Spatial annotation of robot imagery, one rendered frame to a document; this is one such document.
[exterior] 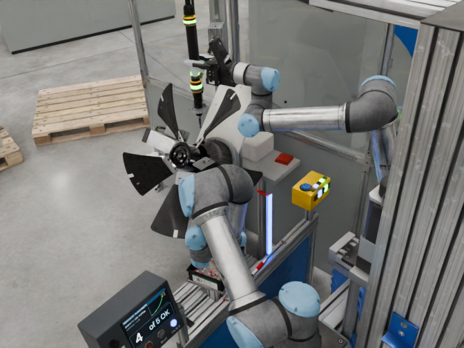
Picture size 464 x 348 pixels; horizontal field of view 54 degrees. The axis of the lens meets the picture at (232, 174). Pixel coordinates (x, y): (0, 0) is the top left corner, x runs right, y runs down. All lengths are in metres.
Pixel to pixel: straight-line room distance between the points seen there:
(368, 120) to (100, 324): 0.96
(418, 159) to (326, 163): 1.50
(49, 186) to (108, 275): 1.26
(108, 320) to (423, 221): 0.86
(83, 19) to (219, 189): 6.16
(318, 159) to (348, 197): 0.26
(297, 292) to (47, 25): 6.33
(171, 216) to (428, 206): 1.21
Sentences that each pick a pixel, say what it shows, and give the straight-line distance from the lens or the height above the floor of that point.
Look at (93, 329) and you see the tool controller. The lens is 1.36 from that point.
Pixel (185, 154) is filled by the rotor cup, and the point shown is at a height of 1.23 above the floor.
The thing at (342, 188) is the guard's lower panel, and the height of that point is 0.76.
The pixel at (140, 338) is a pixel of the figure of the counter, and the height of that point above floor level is 1.16.
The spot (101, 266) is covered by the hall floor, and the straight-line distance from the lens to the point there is 3.28.
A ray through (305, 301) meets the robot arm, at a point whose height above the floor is 1.27.
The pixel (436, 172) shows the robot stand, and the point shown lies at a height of 1.74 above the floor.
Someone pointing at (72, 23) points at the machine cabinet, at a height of 0.27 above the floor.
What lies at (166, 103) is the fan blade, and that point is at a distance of 2.13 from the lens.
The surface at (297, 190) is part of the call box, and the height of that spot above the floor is 1.07.
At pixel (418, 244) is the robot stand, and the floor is 1.54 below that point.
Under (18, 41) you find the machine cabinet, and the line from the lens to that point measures 7.23.
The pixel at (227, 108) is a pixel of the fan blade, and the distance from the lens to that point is 1.90.
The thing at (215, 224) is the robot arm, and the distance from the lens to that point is 1.31.
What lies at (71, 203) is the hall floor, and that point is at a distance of 3.89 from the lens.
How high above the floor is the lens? 2.31
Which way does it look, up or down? 37 degrees down
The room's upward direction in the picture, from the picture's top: 3 degrees counter-clockwise
